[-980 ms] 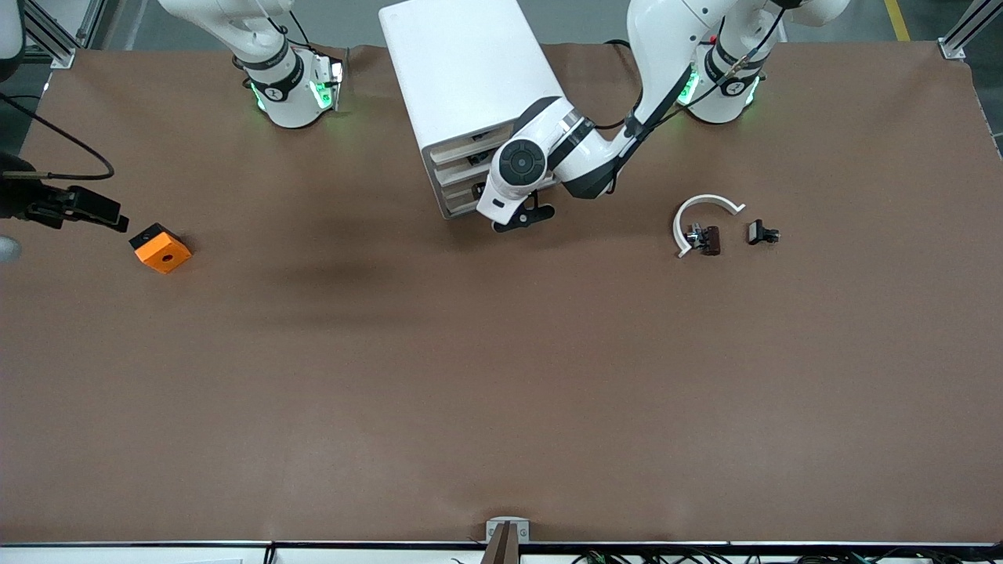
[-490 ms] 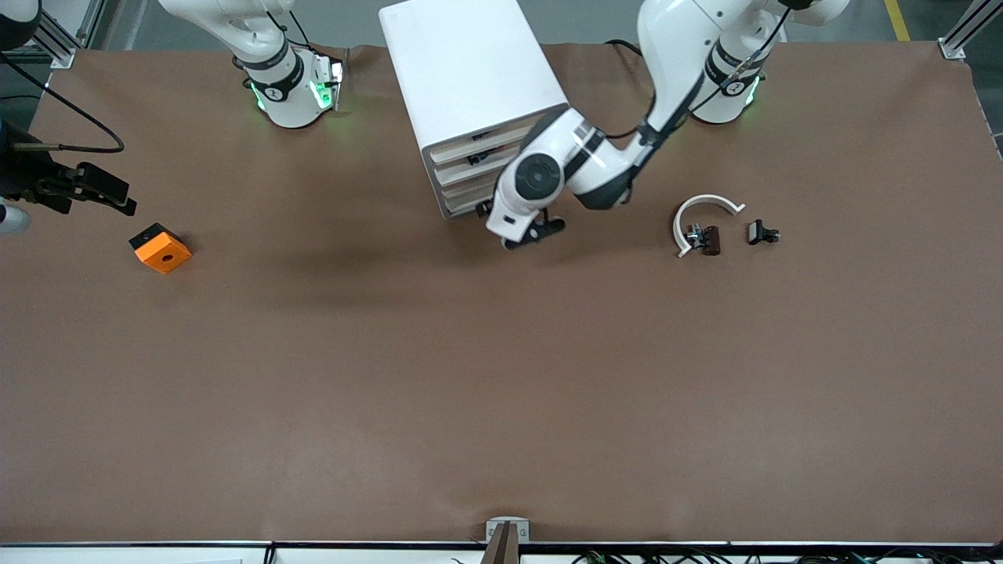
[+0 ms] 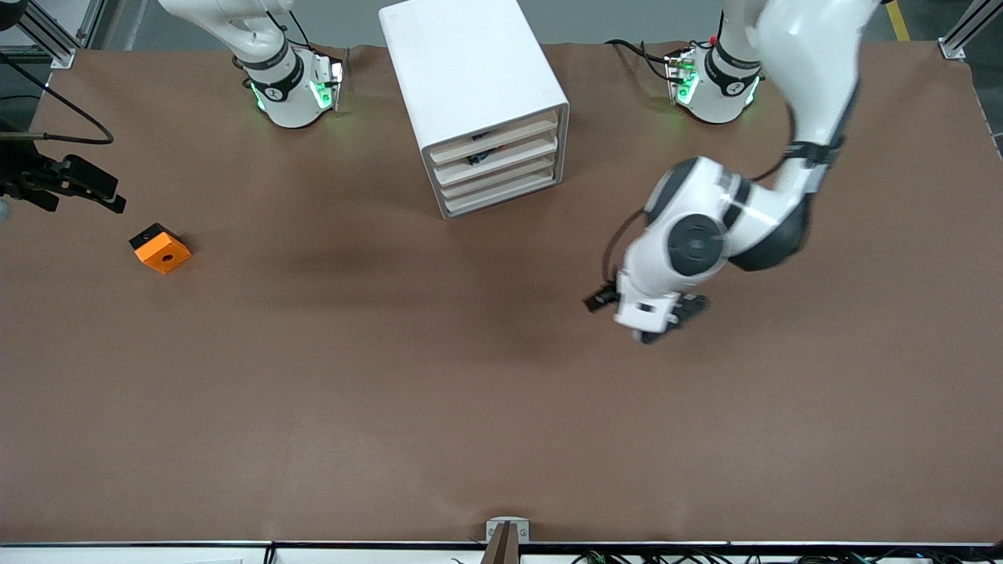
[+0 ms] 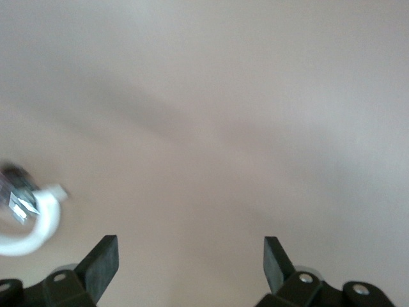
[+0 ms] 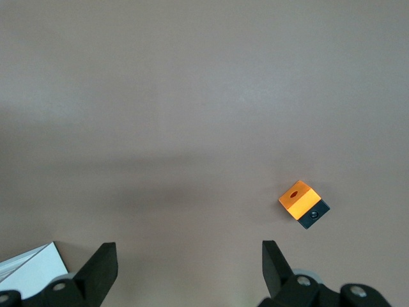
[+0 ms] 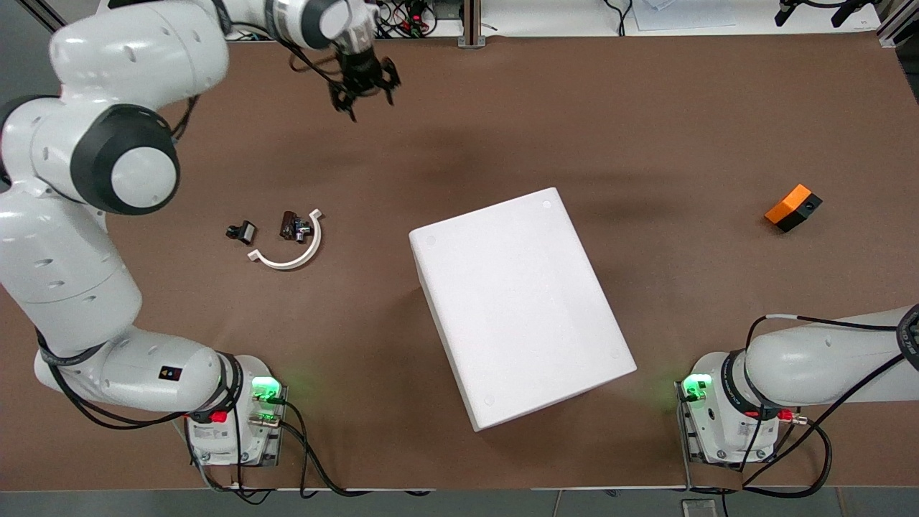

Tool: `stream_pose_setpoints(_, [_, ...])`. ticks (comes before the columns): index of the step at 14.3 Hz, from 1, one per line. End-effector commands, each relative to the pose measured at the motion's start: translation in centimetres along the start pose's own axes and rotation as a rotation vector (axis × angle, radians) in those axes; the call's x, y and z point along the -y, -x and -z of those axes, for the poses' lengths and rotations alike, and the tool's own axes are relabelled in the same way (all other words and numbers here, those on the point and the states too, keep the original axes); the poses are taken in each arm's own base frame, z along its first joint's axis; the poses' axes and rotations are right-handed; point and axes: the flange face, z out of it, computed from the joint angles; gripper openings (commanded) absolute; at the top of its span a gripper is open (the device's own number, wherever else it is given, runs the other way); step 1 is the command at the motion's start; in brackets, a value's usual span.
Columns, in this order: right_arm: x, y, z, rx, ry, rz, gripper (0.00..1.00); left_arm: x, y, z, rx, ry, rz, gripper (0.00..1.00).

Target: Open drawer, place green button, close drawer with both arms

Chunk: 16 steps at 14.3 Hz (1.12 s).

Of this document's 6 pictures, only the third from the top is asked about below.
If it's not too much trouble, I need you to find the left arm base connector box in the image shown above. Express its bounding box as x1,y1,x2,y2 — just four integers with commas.
664,47,700,107

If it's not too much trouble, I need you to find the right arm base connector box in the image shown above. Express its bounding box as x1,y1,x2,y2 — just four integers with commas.
311,56,346,112

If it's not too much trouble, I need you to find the orange and black cube box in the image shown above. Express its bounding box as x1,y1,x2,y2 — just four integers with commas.
129,222,193,275

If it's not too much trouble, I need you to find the aluminium frame profile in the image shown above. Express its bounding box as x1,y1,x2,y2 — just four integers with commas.
16,0,79,69
939,0,990,61

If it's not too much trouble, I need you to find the grey metal bracket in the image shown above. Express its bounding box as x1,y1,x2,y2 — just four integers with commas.
485,517,531,546

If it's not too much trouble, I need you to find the black arm base cable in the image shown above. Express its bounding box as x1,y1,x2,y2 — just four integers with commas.
605,38,676,83

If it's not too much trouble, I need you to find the white table edge rail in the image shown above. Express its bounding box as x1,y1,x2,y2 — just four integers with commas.
0,539,1003,564

